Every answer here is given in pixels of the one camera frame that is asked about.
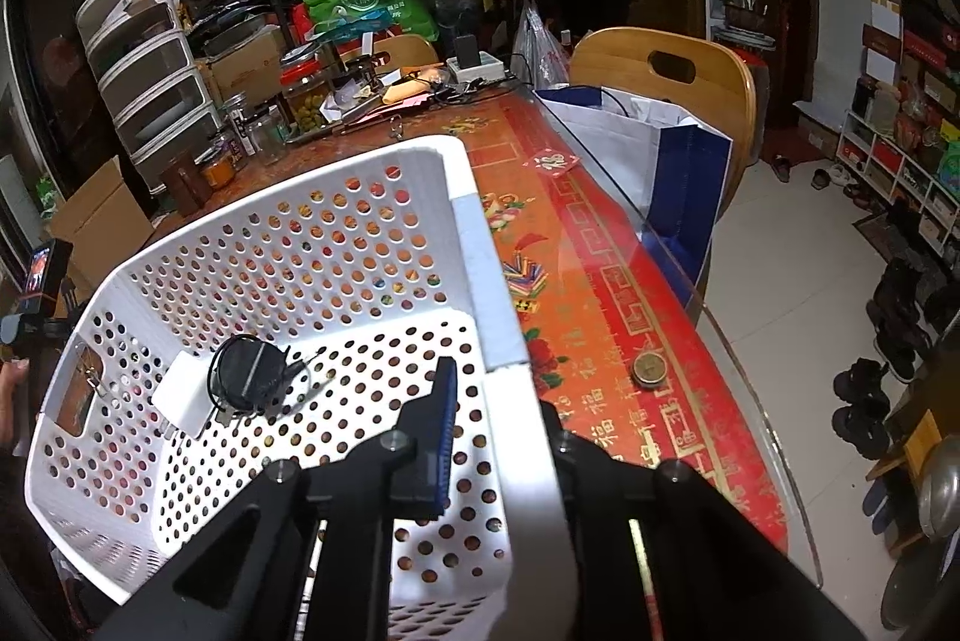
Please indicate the person's left hand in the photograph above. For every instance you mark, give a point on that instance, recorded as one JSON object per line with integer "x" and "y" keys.
{"x": 11, "y": 375}

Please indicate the dark wooden cabinet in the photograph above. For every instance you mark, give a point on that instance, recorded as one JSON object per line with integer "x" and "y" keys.
{"x": 45, "y": 86}

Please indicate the white shoe shelf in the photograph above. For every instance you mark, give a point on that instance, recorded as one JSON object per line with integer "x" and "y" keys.
{"x": 900, "y": 168}

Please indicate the brown mug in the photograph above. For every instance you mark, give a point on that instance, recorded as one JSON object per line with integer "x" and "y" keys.
{"x": 184, "y": 185}

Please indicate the small orange jar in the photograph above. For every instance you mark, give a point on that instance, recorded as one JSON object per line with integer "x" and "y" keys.
{"x": 216, "y": 170}

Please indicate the black boots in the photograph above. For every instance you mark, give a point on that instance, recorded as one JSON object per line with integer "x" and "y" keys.
{"x": 900, "y": 303}

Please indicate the white perforated plastic basket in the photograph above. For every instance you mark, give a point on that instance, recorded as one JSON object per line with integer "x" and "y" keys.
{"x": 315, "y": 251}

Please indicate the empty glass jar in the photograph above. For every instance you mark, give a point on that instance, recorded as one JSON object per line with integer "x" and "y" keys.
{"x": 266, "y": 132}

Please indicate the clear plastic bag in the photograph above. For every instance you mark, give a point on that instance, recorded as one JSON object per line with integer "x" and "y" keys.
{"x": 540, "y": 48}

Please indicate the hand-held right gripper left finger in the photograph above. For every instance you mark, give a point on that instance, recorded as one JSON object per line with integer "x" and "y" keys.
{"x": 448, "y": 408}

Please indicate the blue and white paper bag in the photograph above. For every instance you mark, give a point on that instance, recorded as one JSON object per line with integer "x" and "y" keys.
{"x": 637, "y": 161}

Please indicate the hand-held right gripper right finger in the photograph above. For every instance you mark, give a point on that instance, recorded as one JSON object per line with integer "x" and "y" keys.
{"x": 592, "y": 483}

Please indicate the plastic drawer tower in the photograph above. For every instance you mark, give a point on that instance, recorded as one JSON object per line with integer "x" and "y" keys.
{"x": 142, "y": 86}

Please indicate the red printed tablecloth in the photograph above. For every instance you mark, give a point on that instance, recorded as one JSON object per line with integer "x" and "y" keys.
{"x": 600, "y": 251}

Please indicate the glass jar of green olives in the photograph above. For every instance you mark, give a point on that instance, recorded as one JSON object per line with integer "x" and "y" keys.
{"x": 307, "y": 104}

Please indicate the brown cardboard box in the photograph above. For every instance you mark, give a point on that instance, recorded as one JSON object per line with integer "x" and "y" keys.
{"x": 247, "y": 62}

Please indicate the open cardboard box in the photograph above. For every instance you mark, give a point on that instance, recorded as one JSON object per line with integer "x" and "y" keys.
{"x": 101, "y": 228}

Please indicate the white power strip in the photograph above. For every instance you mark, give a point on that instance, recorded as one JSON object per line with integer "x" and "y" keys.
{"x": 484, "y": 69}

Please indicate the black sandals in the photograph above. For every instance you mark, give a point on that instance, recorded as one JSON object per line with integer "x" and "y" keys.
{"x": 862, "y": 401}

